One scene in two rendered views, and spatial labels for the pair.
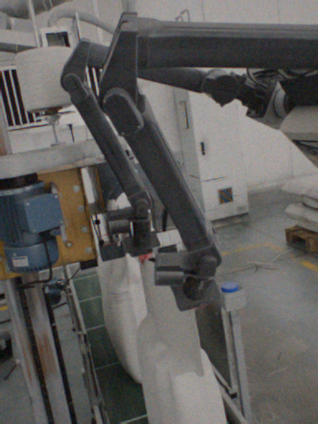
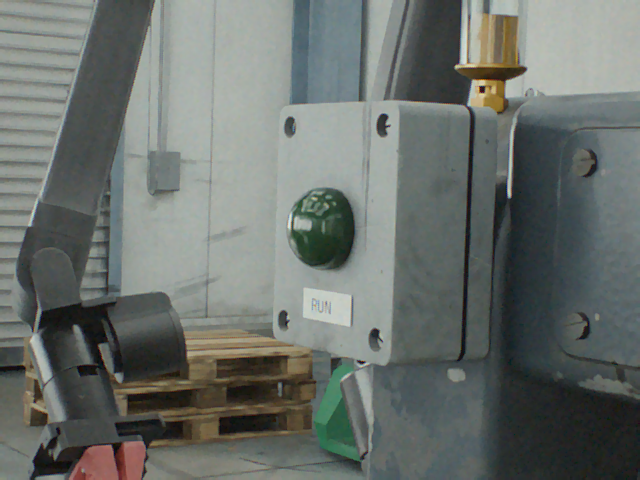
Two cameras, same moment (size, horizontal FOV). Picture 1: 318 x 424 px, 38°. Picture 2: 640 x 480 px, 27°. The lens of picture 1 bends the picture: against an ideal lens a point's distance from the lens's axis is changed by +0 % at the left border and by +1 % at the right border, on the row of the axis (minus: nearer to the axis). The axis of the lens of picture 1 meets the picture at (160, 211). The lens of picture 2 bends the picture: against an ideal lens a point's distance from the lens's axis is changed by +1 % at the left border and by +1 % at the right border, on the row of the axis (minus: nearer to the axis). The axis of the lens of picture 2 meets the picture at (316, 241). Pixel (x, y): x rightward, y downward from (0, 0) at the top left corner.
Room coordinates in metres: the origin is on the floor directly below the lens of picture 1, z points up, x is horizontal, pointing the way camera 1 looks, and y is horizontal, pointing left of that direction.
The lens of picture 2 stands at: (2.04, -0.26, 1.31)
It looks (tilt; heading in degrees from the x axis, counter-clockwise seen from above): 3 degrees down; 160
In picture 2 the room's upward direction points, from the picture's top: 2 degrees clockwise
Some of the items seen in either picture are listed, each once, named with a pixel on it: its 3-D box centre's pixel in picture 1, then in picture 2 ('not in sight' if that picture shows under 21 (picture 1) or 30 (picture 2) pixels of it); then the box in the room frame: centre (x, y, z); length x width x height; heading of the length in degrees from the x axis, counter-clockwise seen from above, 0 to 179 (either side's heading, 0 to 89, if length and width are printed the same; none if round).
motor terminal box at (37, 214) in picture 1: (40, 216); not in sight; (1.24, 0.33, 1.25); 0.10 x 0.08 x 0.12; 129
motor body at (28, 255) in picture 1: (26, 227); not in sight; (1.32, 0.39, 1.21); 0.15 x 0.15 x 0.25
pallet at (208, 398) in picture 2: not in sight; (171, 384); (-4.33, 1.37, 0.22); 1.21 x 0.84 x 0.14; 104
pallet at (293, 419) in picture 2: not in sight; (167, 413); (-4.32, 1.35, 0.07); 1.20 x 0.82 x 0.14; 102
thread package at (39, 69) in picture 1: (49, 79); not in sight; (1.36, 0.25, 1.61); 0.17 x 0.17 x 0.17
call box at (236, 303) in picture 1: (230, 296); not in sight; (1.49, -0.20, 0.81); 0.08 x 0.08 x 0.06; 14
